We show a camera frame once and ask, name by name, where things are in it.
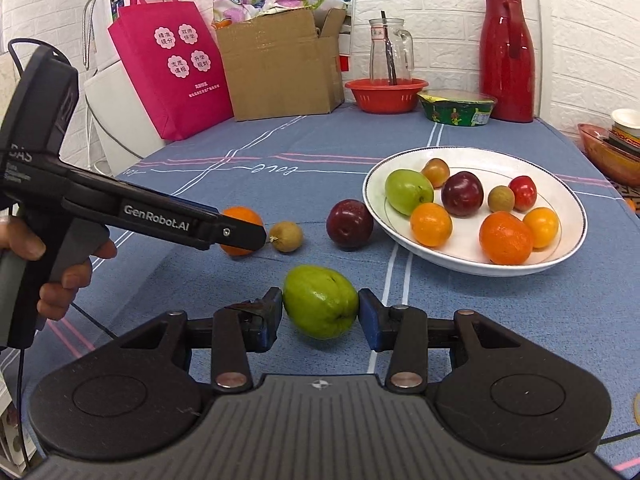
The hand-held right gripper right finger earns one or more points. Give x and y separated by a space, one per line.
369 317

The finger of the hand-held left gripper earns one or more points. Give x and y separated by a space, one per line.
240 234

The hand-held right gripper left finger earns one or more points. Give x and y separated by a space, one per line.
272 312

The small orange tangerine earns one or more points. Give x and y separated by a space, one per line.
245 219
431 224

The oblong green jujube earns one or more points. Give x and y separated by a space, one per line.
320 307

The white plate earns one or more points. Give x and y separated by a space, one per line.
470 255

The round green jujube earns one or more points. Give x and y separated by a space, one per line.
407 191

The dark red plum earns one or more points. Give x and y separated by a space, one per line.
462 193
350 224

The large bumpy orange mandarin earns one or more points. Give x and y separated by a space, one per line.
506 237

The small red-yellow fruit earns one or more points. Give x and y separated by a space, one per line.
436 172

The brown longan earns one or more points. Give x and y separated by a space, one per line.
501 199
287 236

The yellow-orange citrus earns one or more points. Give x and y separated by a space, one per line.
542 226

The small red fruit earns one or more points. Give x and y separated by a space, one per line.
523 193

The person's left hand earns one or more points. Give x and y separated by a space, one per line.
72 285

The blue striped tablecloth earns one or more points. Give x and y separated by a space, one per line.
200 280

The white appliance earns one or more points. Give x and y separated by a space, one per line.
110 125

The pink tote bag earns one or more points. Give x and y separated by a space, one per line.
170 75

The brown cardboard box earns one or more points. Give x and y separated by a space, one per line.
275 75

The red plastic basket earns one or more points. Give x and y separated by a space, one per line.
387 97

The glass pitcher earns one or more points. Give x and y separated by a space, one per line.
380 65

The green lidded bowl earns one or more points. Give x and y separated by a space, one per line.
457 115

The dark utensil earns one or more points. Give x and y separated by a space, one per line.
389 55

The floral cloth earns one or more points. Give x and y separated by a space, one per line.
280 0

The red thermos jug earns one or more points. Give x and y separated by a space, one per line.
505 70

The amber glass bowl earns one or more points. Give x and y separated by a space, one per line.
602 155

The leopard print cloth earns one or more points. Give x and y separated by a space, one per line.
627 189

